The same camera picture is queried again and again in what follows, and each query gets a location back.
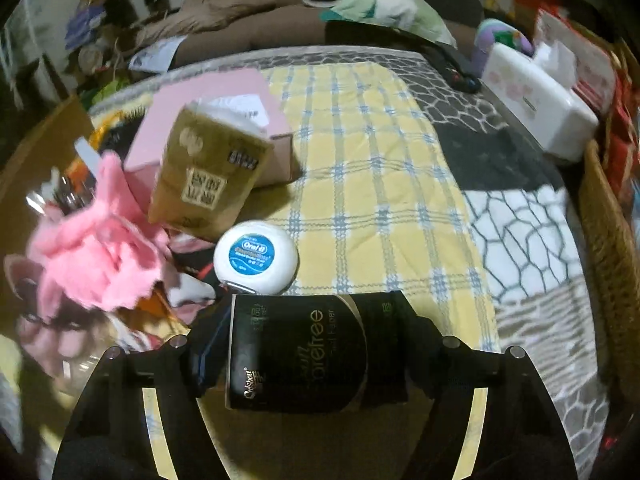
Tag grey patterned blanket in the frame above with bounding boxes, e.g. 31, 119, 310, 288
90, 47, 611, 480

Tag black tissue pack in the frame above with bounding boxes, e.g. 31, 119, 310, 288
225, 292, 371, 413

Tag brown sofa cushion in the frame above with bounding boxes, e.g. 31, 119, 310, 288
135, 0, 278, 48

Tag white printed paper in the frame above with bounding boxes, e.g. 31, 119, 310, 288
129, 36, 181, 73

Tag white green plush toy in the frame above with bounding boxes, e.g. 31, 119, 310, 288
320, 0, 457, 46

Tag wicker basket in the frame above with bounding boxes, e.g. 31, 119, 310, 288
580, 140, 640, 401

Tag gold tissue pack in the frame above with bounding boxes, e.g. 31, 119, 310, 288
148, 102, 275, 241

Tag yellow plaid cloth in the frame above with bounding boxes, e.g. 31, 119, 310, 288
142, 62, 501, 480

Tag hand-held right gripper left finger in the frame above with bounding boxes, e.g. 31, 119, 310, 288
52, 294, 235, 480

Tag brown cardboard box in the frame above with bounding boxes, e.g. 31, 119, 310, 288
0, 95, 98, 221

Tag pink cardboard box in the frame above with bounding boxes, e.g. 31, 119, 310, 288
124, 67, 301, 196

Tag purple plush toy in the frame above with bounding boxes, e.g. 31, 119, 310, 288
472, 19, 535, 63

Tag white round dental floss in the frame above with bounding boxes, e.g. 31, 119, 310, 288
213, 220, 300, 296

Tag white floral tissue pack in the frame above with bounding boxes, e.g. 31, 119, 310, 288
481, 42, 600, 166

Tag red gift packages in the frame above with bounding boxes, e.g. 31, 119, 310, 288
515, 0, 640, 186

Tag black cloth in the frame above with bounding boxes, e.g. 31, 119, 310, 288
325, 20, 483, 93

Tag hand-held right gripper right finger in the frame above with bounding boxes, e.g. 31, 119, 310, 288
357, 290, 577, 480

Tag brown sofa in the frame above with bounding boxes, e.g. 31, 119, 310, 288
135, 0, 481, 68

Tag pink fluffy cloth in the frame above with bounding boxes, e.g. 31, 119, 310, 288
25, 152, 173, 311

